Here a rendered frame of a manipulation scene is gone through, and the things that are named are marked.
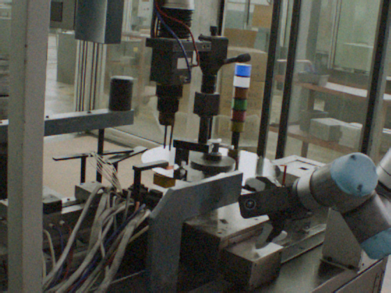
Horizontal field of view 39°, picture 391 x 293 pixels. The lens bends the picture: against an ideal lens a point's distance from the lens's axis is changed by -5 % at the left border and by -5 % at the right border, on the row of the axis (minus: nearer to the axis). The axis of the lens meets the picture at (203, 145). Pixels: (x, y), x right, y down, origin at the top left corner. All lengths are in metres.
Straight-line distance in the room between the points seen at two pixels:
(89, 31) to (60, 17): 0.20
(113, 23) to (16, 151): 0.55
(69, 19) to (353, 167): 0.79
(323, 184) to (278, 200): 0.12
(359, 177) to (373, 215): 0.08
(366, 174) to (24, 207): 0.56
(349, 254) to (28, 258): 0.82
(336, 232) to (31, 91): 0.87
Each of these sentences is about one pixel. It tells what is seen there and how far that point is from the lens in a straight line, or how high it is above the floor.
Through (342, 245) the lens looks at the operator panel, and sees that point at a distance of 1.39.
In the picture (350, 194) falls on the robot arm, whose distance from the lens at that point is 0.99.
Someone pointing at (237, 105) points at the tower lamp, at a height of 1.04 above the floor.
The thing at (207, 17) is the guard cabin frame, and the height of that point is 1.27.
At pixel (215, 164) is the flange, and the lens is 1.34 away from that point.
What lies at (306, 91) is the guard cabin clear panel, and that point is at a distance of 1.75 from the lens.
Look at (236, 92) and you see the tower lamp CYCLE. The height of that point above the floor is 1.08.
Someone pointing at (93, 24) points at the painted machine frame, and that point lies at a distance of 1.27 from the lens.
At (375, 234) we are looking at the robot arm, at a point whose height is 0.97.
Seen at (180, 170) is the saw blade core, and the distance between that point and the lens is 1.30.
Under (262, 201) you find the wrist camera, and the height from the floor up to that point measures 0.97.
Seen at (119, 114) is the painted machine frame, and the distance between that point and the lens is 1.41.
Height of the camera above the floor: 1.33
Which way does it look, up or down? 14 degrees down
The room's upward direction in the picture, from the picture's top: 6 degrees clockwise
